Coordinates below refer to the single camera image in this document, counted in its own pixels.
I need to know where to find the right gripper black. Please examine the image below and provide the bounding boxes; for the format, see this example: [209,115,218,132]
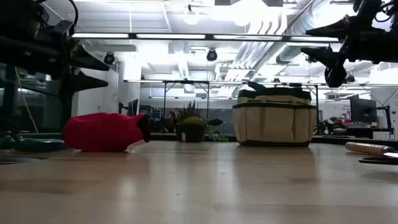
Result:
[300,0,384,89]

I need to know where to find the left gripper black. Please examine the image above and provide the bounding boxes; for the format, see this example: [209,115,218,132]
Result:
[0,19,111,125]

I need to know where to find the red gardening glove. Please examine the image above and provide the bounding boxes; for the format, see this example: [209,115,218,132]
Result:
[62,112,152,154]

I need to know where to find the green handled pruning shears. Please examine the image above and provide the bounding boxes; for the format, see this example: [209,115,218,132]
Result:
[14,138,67,153]

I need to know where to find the beige green gardening bag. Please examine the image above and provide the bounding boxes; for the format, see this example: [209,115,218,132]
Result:
[232,81,317,147]

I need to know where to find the narrow trowel wooden handle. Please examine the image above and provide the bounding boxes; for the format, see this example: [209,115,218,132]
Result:
[345,141,398,158]

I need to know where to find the wide trowel wooden handle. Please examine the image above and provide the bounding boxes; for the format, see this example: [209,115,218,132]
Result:
[0,154,49,165]

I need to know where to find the small black monitor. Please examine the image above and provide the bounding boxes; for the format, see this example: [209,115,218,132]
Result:
[118,98,140,118]

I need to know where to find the large black monitor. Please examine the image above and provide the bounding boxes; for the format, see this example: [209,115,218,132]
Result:
[349,94,379,124]

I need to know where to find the overhead light bar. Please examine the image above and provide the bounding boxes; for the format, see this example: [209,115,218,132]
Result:
[71,32,340,44]

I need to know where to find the potted succulent plant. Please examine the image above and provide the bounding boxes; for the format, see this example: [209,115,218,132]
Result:
[175,101,229,143]

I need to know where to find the silver ventilation duct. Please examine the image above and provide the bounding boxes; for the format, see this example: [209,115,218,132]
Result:
[233,0,332,67]

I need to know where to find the yellow hanging cable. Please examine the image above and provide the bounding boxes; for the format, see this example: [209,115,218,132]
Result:
[14,67,40,134]

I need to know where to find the black metal table frame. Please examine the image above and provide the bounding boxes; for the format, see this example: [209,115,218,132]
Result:
[0,132,398,146]

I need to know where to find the black background rig frame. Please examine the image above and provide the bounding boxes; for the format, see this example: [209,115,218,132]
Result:
[161,80,321,135]

